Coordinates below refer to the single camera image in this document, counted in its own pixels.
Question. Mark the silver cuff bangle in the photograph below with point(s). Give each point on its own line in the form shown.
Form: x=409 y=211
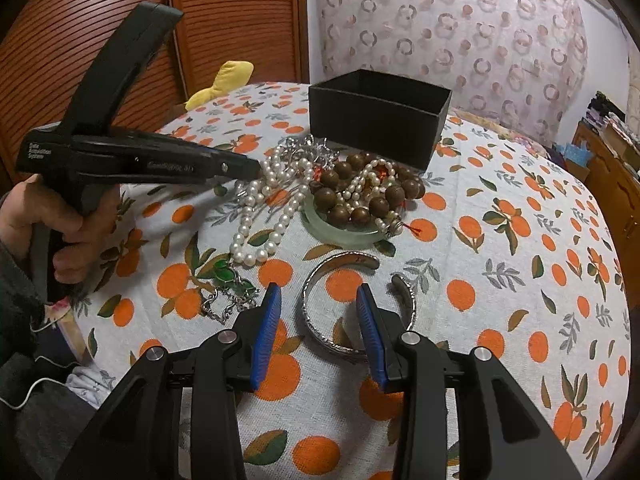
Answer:
x=327 y=303

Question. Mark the black jewelry box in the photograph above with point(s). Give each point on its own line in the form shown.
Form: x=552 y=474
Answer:
x=394 y=116

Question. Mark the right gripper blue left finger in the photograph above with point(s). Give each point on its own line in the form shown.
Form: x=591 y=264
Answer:
x=257 y=329

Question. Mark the wooden louvred wardrobe door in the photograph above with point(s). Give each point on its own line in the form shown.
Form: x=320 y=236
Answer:
x=48 y=45

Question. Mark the yellow plush toy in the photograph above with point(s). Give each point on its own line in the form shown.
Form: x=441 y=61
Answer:
x=231 y=76

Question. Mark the small cream pearl strand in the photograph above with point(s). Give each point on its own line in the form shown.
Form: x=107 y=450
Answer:
x=373 y=195

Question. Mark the person's left hand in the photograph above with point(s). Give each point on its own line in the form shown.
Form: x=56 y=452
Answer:
x=30 y=204

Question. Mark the patterned lace curtain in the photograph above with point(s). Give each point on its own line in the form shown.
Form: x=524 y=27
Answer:
x=517 y=62

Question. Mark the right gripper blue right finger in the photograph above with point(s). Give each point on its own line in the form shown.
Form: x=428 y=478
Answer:
x=380 y=330

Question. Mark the wooden sideboard cabinet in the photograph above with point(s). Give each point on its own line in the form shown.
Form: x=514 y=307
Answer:
x=617 y=194

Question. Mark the green jade bangle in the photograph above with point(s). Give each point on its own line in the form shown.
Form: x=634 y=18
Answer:
x=348 y=238

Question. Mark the orange print tablecloth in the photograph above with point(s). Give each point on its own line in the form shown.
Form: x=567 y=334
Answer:
x=504 y=250

